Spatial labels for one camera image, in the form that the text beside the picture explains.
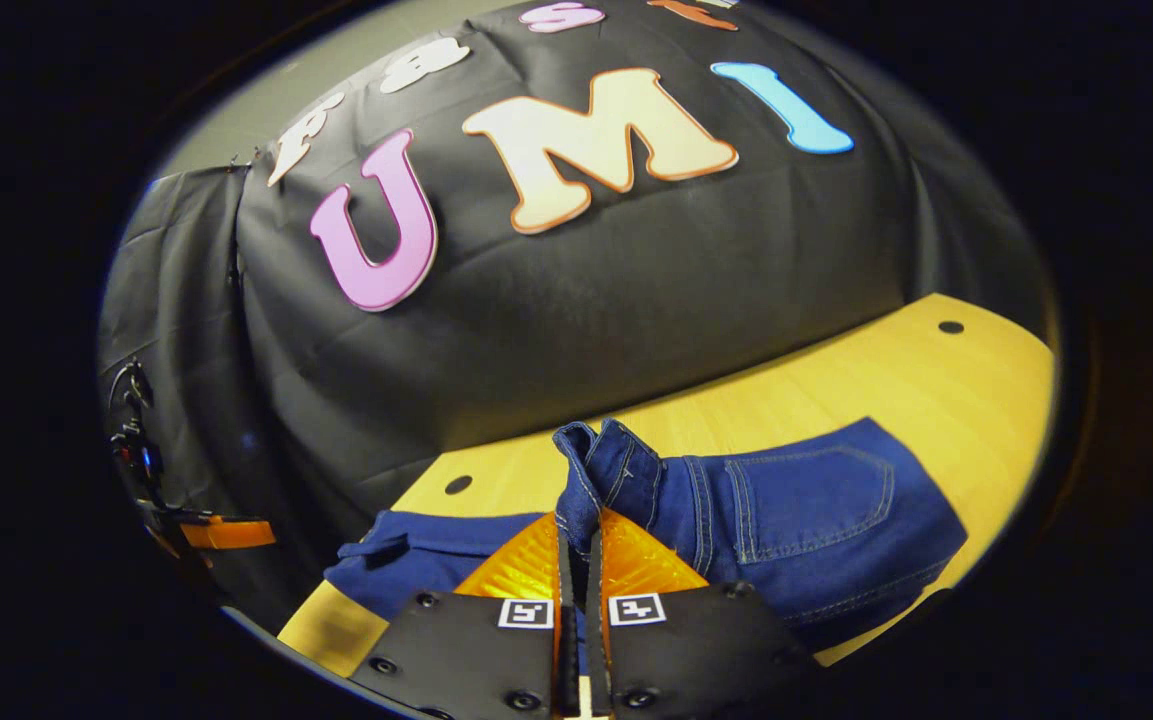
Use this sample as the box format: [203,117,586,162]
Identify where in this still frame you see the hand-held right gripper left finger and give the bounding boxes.
[351,510,578,719]

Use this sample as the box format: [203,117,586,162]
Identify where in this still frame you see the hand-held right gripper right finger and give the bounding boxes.
[586,508,823,719]

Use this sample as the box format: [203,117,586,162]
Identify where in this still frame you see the blue denim jeans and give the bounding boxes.
[323,417,970,653]

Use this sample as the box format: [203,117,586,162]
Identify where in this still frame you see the black backdrop cloth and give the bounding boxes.
[96,0,1057,633]

